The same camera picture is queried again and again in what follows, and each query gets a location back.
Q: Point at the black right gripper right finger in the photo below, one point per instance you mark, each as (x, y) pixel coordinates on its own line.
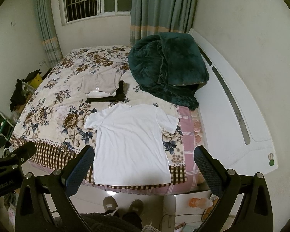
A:
(255, 211)

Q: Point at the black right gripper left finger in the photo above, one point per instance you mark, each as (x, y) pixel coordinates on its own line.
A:
(33, 213)

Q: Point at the white t-shirt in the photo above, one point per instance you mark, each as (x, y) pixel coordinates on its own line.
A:
(129, 148)

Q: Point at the black garment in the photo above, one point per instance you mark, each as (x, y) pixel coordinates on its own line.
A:
(119, 96)

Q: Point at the beige undergarment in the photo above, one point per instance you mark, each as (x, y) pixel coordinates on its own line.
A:
(101, 82)

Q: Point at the black clothes pile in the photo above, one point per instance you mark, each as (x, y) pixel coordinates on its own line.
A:
(22, 90)

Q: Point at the white mug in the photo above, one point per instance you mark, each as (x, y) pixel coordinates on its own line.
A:
(7, 151)

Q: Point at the orange plastic item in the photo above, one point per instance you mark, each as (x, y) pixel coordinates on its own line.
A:
(198, 202)

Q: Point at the left grey slipper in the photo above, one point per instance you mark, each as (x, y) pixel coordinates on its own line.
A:
(110, 205)

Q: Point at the grey slipper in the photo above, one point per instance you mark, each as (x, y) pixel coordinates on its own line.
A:
(110, 205)
(136, 206)

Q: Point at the floral bed sheet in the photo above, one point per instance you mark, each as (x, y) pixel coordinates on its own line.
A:
(55, 115)

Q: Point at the white bedside cabinet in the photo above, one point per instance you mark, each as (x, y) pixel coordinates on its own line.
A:
(177, 213)

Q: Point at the white bed headboard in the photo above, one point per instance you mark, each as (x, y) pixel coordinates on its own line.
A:
(235, 131)

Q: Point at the right grey slipper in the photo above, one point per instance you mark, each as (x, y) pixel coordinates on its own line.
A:
(136, 206)

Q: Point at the yellow box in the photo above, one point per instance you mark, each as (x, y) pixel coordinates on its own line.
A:
(36, 81)

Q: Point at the left green curtain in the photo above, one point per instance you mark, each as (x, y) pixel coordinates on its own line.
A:
(46, 27)

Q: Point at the green curtain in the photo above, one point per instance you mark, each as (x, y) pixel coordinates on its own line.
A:
(151, 17)
(46, 27)

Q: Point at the dark green plush blanket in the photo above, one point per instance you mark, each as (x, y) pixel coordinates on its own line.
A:
(169, 66)

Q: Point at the right green curtain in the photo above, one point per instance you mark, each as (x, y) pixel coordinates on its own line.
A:
(151, 17)

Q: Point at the green wire rack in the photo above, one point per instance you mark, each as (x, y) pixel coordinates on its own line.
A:
(6, 127)

